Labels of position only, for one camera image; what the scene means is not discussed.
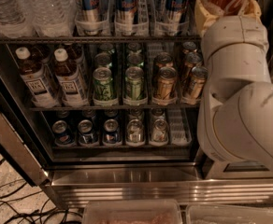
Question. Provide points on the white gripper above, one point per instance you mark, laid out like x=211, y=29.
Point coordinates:
x=226, y=32

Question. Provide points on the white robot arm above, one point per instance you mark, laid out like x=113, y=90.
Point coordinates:
x=236, y=110

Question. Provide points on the right blue energy drink can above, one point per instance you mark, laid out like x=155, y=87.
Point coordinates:
x=174, y=15

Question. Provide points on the blue energy drink can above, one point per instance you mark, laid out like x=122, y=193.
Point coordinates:
x=90, y=15
x=174, y=15
x=127, y=15

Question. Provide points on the gold can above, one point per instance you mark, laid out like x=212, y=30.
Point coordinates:
x=161, y=60
x=189, y=61
x=165, y=86
x=195, y=84

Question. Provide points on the front right gold can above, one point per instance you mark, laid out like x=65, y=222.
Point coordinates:
x=195, y=84

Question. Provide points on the front left gold can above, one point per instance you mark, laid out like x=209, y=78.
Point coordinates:
x=165, y=86

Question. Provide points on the middle blue energy drink can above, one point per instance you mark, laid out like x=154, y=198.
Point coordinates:
x=127, y=15

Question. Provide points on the green can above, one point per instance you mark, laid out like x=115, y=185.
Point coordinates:
x=103, y=87
x=103, y=59
x=135, y=60
x=134, y=86

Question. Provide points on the front right green can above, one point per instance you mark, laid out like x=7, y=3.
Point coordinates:
x=134, y=86

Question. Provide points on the right silver soda can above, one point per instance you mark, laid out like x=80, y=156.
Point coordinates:
x=159, y=133

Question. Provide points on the silver soda can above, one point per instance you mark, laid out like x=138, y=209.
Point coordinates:
x=159, y=133
x=135, y=133

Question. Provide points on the left blue energy drink can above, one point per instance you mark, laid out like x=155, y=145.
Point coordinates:
x=90, y=15

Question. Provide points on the front left green can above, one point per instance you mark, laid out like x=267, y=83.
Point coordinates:
x=103, y=87

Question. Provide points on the left silver soda can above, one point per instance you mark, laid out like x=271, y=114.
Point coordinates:
x=135, y=133

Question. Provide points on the right blue pepsi can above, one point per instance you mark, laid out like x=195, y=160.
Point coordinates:
x=111, y=132

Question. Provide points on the blue pepsi can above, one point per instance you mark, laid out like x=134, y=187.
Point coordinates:
x=87, y=135
x=63, y=135
x=111, y=132

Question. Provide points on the middle blue pepsi can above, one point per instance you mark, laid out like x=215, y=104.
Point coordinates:
x=87, y=135

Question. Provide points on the left blue pepsi can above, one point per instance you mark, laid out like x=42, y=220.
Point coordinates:
x=63, y=135

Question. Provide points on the steel fridge door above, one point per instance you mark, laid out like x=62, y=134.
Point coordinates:
x=16, y=132

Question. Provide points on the right brown tea bottle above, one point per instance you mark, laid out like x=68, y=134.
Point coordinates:
x=70, y=79

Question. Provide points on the brown tea bottle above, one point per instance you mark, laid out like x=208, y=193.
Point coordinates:
x=38, y=79
x=70, y=79

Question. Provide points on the right clear water bottle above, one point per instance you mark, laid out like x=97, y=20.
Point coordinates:
x=51, y=17

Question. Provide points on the clear water bottle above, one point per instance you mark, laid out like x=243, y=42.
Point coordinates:
x=51, y=17
x=13, y=23

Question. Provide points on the left brown tea bottle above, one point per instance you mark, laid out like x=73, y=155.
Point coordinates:
x=38, y=79

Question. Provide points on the right clear plastic bin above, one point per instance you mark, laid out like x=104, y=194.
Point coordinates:
x=227, y=214

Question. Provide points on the clear plastic bin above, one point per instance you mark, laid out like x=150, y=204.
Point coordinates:
x=133, y=212
x=227, y=214

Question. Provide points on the left clear water bottle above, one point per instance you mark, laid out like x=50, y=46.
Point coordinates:
x=13, y=23

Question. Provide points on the left clear plastic bin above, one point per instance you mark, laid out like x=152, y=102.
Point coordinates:
x=133, y=212

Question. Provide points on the top wire fridge shelf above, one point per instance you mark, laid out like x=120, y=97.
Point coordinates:
x=98, y=39

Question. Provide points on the wire fridge shelf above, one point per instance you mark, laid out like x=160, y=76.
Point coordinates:
x=98, y=107
x=98, y=39

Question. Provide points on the middle wire fridge shelf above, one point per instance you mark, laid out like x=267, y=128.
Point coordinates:
x=98, y=107

